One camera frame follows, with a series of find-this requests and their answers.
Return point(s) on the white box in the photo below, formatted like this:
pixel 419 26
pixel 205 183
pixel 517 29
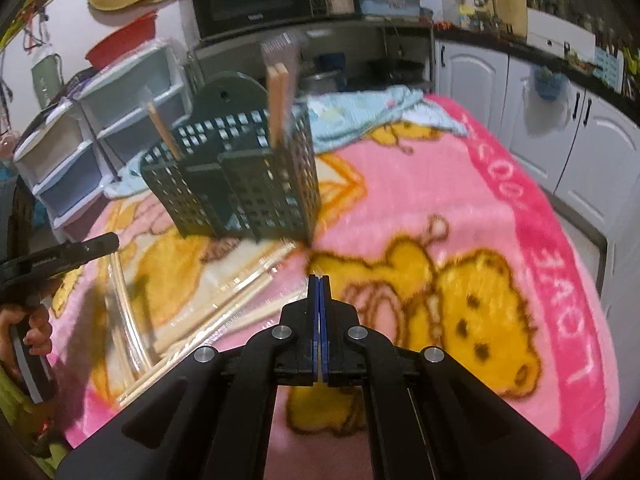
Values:
pixel 560 35

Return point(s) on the steel cooking pot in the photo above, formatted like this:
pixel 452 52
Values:
pixel 322 82

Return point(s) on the blue slotted rack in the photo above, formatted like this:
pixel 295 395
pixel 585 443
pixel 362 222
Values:
pixel 609 67

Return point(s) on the wall poster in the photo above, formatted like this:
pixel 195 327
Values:
pixel 30 5

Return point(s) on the row of spice jars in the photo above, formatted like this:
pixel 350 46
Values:
pixel 575 10

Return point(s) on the teal plastic drawer unit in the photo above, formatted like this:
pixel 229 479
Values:
pixel 140 85

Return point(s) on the light blue towel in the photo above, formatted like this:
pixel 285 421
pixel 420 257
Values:
pixel 360 110

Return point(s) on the white kitchen cabinets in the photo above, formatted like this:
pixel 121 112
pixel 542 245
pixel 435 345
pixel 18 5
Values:
pixel 480 85

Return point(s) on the metal faucet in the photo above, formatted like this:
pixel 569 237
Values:
pixel 492 10

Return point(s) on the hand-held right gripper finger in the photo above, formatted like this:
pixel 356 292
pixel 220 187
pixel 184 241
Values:
pixel 324 310
pixel 314 310

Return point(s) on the metal kitchen shelf rack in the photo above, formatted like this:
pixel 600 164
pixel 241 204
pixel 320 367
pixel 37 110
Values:
pixel 350 40

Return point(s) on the dark green utensil holder basket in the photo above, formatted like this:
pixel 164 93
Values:
pixel 240 185

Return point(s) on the wooden cutting board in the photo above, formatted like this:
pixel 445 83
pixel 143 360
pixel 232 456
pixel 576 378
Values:
pixel 510 0

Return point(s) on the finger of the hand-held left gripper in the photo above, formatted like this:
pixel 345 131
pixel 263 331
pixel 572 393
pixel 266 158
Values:
pixel 90 248

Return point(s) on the white plastic drawer unit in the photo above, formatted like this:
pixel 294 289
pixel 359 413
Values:
pixel 60 170

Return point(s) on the person's left forearm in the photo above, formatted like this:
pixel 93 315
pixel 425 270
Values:
pixel 20 440

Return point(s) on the pink printed blanket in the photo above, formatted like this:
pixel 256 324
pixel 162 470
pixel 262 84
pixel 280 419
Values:
pixel 450 185

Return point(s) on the green hanging bottle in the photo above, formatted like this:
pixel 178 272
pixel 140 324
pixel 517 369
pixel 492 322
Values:
pixel 46 80

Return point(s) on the red plastic basin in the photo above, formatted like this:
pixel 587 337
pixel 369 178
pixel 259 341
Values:
pixel 120 40

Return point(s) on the person's left hand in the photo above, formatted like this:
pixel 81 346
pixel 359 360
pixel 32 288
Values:
pixel 40 330

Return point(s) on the blue dish rack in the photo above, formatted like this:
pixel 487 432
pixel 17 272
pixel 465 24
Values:
pixel 390 0

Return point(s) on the blue hanging bag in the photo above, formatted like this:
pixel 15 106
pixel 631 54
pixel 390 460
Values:
pixel 550 82

